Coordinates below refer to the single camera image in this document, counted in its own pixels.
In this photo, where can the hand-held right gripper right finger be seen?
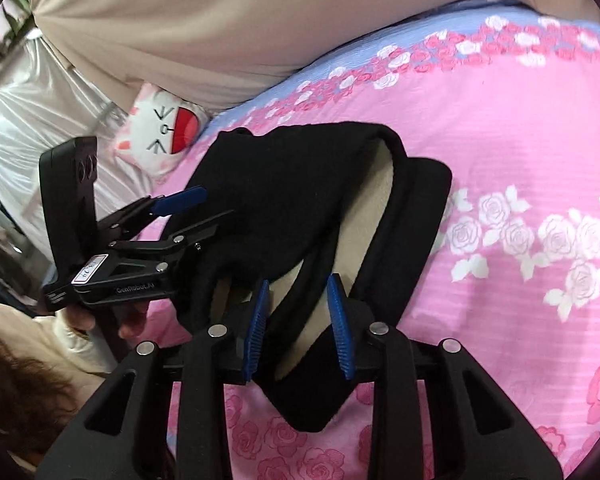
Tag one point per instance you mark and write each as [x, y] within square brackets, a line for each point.
[341, 330]

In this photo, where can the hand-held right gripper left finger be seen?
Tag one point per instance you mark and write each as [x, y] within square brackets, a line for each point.
[255, 330]

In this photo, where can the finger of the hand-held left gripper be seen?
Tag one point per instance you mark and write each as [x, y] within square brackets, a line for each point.
[200, 232]
[180, 202]

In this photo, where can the black pants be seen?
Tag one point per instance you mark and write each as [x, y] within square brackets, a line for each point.
[290, 195]

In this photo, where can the person's left hand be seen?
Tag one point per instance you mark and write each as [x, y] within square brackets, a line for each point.
[132, 320]

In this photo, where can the cat face pillow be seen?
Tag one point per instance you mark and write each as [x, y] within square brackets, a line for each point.
[145, 145]

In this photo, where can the person's brown hair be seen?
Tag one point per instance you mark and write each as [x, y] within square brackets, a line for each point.
[15, 400]

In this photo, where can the white satin curtain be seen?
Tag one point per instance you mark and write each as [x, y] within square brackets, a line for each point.
[25, 125]

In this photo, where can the beige hanging cloth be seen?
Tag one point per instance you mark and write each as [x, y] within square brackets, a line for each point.
[230, 20]

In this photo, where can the pink rose print bed sheet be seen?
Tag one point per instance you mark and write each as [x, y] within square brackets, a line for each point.
[505, 135]

